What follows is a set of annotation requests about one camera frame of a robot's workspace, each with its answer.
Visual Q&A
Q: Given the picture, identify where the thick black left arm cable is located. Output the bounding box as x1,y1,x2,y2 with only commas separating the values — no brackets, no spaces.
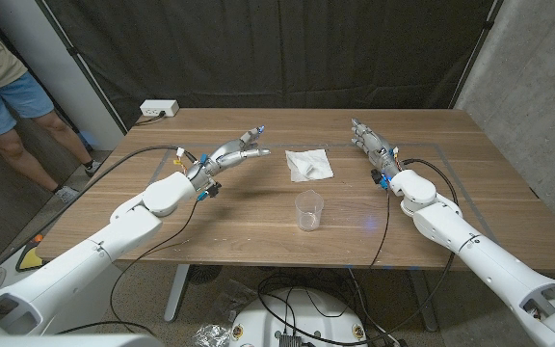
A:
0,144,198,290

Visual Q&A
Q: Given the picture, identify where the black power strip cord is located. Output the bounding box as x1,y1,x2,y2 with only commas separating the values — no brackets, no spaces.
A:
134,111,168,127

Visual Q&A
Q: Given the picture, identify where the clear plastic floor bag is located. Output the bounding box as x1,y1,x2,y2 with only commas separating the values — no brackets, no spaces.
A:
212,279,259,324

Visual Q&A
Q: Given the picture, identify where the clear plastic measuring cup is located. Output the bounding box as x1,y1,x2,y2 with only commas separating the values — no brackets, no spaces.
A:
294,189,325,232

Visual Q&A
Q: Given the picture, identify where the black backdrop stand pole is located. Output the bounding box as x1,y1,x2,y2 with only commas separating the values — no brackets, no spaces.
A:
34,0,129,136
448,0,505,111

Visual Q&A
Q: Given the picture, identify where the white tissue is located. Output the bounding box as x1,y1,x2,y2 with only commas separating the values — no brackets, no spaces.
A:
284,147,335,183

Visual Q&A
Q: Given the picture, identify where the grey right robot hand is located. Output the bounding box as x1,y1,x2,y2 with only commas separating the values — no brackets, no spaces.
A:
350,117,404,192

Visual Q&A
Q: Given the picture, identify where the black round fan grille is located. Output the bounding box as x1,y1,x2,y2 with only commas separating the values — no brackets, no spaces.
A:
188,263,224,285

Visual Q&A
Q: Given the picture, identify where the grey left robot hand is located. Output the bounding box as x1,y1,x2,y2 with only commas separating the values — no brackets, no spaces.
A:
184,125,272,202

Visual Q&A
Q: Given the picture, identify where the crumpled silver foil bag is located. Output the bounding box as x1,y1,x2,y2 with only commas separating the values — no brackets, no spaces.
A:
191,323,233,347

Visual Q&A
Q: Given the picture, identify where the white power strip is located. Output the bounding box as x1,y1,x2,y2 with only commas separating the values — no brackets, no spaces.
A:
139,98,180,119

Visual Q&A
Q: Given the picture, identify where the yellow black floor mat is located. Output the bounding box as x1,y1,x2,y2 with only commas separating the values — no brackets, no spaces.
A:
14,233,50,272

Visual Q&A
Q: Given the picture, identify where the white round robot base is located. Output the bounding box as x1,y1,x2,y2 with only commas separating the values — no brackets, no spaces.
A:
228,287,368,347

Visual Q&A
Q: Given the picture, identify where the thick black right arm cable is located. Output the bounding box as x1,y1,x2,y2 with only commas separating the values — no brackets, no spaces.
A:
255,157,460,347

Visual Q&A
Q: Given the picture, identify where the black backdrop curtain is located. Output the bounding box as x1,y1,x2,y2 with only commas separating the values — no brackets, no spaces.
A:
36,0,505,131

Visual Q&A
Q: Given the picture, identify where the grey table leg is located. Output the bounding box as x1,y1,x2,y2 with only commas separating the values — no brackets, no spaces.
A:
407,269,438,333

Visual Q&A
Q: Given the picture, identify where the white table leg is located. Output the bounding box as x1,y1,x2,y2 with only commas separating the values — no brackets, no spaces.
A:
164,263,192,323

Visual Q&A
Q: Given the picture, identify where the thin black left wrist cable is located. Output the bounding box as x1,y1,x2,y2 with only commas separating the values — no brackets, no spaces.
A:
108,197,200,338

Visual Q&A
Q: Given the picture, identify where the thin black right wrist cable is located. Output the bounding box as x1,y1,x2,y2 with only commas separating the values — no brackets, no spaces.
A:
366,188,391,270

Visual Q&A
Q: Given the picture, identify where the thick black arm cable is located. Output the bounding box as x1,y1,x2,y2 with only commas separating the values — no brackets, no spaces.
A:
255,157,460,347
0,144,198,290

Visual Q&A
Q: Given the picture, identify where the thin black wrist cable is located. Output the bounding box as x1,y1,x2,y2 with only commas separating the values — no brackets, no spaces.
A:
366,188,391,270
108,197,200,338

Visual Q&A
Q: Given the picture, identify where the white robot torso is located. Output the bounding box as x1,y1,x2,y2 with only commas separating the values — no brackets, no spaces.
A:
0,334,166,347

